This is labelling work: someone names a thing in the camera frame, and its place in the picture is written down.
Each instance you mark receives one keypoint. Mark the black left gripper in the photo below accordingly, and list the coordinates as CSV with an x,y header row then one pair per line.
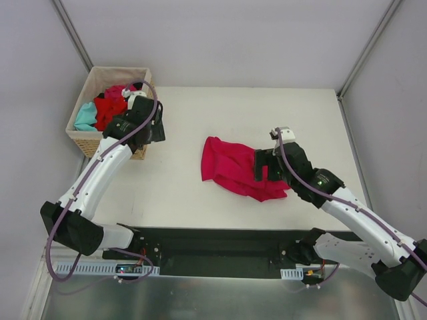
x,y
155,126

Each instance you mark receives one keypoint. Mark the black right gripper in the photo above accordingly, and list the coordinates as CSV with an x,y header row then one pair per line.
x,y
269,163

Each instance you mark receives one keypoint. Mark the magenta t shirt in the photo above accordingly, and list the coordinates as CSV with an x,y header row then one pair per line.
x,y
231,166
115,92

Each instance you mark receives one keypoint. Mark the wicker basket with cloth liner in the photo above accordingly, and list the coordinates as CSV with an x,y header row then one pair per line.
x,y
99,79

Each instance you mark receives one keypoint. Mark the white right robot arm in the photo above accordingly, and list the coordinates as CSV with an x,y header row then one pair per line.
x,y
395,261

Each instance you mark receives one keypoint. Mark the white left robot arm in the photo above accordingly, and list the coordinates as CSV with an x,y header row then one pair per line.
x,y
69,220

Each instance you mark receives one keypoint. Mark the magenta t shirt in basket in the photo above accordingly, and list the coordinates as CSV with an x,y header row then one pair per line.
x,y
115,92

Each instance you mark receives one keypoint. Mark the red t shirt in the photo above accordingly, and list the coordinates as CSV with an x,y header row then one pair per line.
x,y
107,108

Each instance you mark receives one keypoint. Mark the turquoise t shirt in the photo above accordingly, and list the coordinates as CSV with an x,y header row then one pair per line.
x,y
86,117

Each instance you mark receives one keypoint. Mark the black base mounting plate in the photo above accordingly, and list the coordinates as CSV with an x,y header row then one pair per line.
x,y
225,253

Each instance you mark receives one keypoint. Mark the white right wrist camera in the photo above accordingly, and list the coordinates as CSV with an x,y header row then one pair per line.
x,y
283,133

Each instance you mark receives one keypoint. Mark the right slotted cable duct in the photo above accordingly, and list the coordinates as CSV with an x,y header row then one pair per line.
x,y
296,274

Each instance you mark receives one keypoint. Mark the slotted cable duct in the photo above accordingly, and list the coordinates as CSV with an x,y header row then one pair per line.
x,y
296,274
119,269

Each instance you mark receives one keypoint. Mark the aluminium frame rail left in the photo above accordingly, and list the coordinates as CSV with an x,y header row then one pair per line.
x,y
72,33

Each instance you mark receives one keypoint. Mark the aluminium frame rail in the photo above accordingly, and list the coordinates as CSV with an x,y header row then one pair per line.
x,y
368,48
72,33

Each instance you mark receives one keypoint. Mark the left slotted cable duct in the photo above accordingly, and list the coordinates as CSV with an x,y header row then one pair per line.
x,y
119,269

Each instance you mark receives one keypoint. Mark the aluminium frame rail right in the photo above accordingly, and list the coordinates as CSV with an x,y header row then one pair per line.
x,y
368,48

